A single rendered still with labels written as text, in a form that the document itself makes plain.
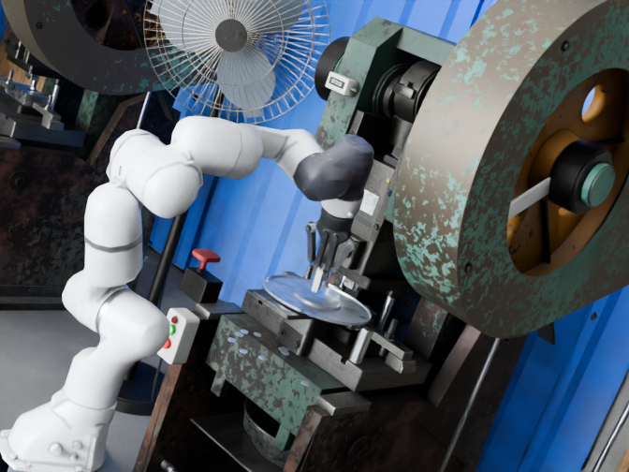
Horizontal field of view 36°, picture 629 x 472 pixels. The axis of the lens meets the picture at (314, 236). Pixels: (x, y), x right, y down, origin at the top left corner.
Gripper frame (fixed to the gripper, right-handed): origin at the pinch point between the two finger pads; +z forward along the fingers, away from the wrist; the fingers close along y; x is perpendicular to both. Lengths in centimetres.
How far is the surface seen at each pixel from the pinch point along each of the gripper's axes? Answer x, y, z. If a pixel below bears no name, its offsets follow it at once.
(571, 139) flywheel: 24, 41, -45
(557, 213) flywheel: 31, 45, -23
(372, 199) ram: 25.6, 2.0, -9.6
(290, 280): 19.0, -11.1, 19.8
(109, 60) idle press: 90, -110, 21
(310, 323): 4.5, 0.2, 18.2
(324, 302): 10.7, 0.9, 15.4
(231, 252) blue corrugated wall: 158, -75, 133
